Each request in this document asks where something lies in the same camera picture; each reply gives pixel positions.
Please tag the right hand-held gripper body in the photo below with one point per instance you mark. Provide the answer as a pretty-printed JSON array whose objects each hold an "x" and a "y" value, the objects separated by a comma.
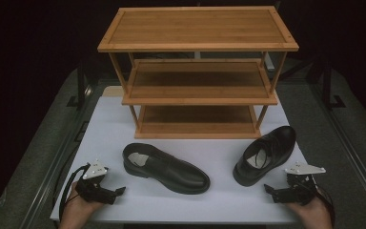
[{"x": 298, "y": 187}]

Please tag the black slip-on leather shoe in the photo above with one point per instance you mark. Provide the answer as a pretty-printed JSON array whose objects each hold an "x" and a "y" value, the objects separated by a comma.
[{"x": 171, "y": 170}]

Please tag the white table board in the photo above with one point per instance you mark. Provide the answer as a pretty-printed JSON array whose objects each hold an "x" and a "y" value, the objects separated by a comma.
[{"x": 184, "y": 203}]

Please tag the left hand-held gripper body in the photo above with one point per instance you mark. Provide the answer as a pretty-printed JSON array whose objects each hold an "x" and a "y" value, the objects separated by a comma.
[{"x": 92, "y": 187}]

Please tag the person's left hand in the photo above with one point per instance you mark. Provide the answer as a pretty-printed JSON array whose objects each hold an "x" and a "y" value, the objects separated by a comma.
[{"x": 79, "y": 211}]

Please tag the person's right hand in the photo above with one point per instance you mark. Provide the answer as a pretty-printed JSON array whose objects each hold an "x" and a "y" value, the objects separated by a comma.
[{"x": 314, "y": 214}]

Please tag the wooden three-tier shoe rack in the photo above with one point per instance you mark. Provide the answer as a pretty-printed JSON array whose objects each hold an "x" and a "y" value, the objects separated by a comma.
[{"x": 197, "y": 30}]

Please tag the black lace-up leather shoe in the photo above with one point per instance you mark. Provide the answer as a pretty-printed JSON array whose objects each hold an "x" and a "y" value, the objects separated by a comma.
[{"x": 276, "y": 143}]

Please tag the black metal stand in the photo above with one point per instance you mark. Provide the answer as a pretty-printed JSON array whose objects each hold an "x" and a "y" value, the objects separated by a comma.
[
  {"x": 330, "y": 89},
  {"x": 81, "y": 86}
]

